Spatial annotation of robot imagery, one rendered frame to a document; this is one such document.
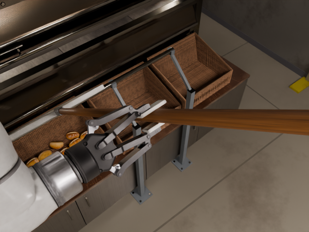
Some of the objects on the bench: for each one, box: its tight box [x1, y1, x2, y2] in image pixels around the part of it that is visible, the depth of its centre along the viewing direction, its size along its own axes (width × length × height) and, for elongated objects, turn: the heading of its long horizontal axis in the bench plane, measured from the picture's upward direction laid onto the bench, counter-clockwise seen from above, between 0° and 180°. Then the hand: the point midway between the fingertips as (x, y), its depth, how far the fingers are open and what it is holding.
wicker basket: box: [84, 61, 181, 155], centre depth 235 cm, size 49×56×28 cm
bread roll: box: [38, 150, 52, 161], centre depth 218 cm, size 6×10×7 cm
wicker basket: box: [7, 96, 117, 165], centre depth 211 cm, size 49×56×28 cm
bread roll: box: [50, 141, 63, 149], centre depth 224 cm, size 6×10×7 cm
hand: (154, 116), depth 67 cm, fingers closed on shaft, 3 cm apart
